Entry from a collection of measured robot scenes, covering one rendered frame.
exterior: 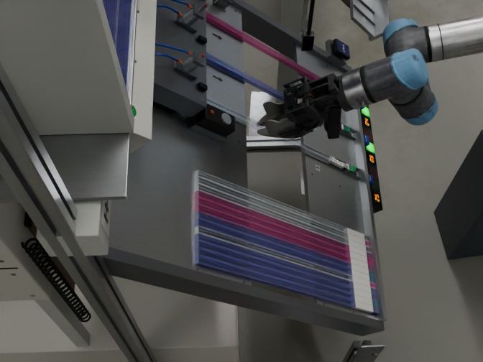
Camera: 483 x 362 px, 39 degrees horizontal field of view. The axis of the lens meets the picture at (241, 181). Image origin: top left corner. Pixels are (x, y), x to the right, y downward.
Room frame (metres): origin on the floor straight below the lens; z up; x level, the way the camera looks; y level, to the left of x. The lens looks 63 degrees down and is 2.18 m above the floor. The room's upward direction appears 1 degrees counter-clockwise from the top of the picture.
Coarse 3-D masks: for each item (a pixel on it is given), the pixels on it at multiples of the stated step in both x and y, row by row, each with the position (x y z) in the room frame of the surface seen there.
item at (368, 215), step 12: (360, 120) 0.91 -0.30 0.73; (360, 132) 0.88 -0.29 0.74; (360, 144) 0.84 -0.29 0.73; (360, 156) 0.81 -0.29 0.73; (360, 168) 0.78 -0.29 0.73; (360, 180) 0.75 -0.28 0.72; (360, 192) 0.72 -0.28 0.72; (372, 216) 0.65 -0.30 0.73; (372, 228) 0.62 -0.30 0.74; (372, 240) 0.59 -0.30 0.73; (372, 252) 0.56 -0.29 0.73; (384, 300) 0.45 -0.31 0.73; (384, 312) 0.42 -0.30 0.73
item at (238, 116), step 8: (216, 104) 0.76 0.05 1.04; (232, 112) 0.76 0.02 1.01; (240, 120) 0.75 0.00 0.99; (248, 120) 0.76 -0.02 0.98; (256, 128) 0.75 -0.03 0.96; (296, 144) 0.76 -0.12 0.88; (304, 144) 0.77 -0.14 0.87; (312, 152) 0.76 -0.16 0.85; (320, 152) 0.77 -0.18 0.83; (328, 160) 0.76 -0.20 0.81; (352, 168) 0.76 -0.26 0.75
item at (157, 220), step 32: (224, 32) 0.97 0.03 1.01; (224, 96) 0.80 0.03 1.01; (160, 128) 0.66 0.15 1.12; (160, 160) 0.59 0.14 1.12; (192, 160) 0.62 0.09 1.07; (224, 160) 0.65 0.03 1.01; (128, 192) 0.51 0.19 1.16; (160, 192) 0.53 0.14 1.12; (192, 192) 0.55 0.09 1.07; (128, 224) 0.45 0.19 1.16; (160, 224) 0.47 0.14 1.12; (192, 224) 0.49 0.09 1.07; (160, 256) 0.41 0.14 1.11; (192, 256) 0.43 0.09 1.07
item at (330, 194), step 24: (336, 72) 1.05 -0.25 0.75; (312, 144) 0.79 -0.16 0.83; (336, 144) 0.82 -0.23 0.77; (312, 168) 0.72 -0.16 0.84; (336, 168) 0.75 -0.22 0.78; (312, 192) 0.66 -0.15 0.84; (336, 192) 0.69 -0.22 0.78; (336, 216) 0.63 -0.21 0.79; (360, 216) 0.65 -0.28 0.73; (360, 312) 0.42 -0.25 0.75
